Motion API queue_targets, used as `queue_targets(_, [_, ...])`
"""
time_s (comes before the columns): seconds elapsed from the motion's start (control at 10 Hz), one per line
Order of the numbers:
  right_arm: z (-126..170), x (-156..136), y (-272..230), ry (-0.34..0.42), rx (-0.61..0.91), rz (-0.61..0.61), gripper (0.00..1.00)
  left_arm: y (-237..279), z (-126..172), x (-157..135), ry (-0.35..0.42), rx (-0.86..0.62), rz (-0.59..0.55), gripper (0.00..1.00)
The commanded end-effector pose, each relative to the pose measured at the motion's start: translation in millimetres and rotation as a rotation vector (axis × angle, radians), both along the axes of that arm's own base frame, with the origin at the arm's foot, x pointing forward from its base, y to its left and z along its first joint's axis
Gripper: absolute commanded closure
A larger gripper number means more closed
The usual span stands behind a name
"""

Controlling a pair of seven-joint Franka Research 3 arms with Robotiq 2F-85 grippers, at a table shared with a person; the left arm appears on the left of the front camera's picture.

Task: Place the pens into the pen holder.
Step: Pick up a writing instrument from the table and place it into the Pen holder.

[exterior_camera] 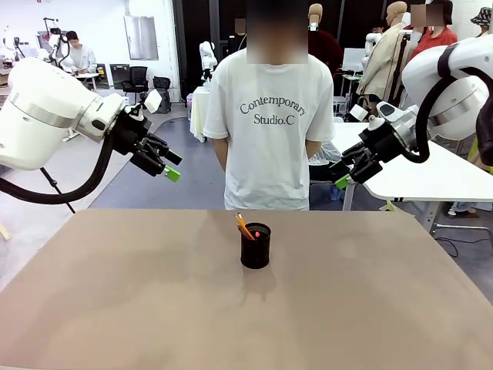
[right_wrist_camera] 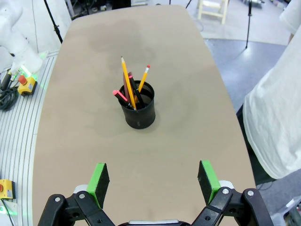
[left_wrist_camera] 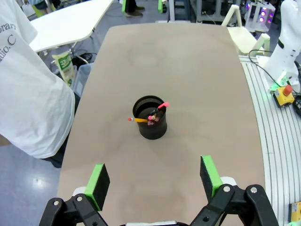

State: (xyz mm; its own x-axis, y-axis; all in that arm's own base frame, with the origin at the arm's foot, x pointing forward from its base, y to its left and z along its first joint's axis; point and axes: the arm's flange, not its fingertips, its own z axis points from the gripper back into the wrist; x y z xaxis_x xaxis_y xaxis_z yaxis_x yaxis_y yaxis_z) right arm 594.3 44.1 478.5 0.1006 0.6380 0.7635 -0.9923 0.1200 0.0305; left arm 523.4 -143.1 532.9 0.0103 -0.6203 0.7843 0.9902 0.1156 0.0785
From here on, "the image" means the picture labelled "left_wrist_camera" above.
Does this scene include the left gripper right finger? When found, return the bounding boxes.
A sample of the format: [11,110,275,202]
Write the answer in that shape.
[188,155,279,226]

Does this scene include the yellow emergency stop button box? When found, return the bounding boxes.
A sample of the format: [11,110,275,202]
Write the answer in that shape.
[273,84,295,108]

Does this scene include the white slotted base platform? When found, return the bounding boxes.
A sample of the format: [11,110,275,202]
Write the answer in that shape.
[238,55,301,226]

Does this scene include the white device with purple lights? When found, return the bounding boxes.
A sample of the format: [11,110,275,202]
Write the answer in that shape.
[244,0,276,33]

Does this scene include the legs with brown shoes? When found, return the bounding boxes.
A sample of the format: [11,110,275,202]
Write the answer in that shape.
[124,0,144,18]

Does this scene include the black mesh pen holder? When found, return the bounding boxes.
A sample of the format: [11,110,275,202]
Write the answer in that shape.
[132,95,168,141]

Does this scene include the yellow pencil with eraser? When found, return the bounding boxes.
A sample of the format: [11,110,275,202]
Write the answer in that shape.
[127,117,149,124]

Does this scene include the clear plastic bin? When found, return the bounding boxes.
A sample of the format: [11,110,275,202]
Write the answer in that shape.
[73,64,94,97]

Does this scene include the person in white t-shirt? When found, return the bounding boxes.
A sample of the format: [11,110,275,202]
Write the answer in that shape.
[0,0,76,169]

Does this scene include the black marker with red cap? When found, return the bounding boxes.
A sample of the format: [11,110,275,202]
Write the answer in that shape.
[150,101,170,118]

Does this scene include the yellow control box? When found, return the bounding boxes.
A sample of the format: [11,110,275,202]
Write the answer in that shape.
[288,202,301,224]

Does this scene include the cream white chair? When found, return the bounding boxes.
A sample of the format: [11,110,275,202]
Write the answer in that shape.
[221,4,271,57]

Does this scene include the thin black cable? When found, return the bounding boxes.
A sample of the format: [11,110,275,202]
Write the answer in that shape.
[248,48,278,83]

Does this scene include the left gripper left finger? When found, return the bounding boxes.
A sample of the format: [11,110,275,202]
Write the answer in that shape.
[41,163,111,226]

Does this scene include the white table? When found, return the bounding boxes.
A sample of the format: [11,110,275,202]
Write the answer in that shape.
[29,0,115,54]

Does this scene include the green and white bag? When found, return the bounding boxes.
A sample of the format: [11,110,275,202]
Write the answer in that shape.
[52,54,78,88]

